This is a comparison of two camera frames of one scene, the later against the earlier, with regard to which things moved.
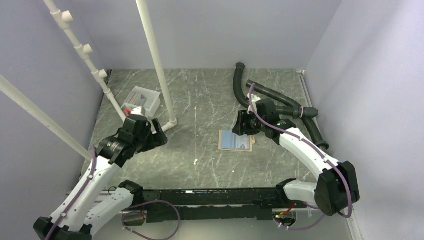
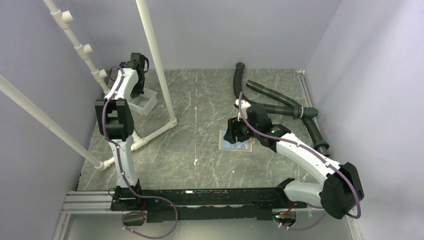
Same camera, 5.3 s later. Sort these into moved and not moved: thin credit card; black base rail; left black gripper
Moved: left black gripper
Not moved: thin credit card; black base rail
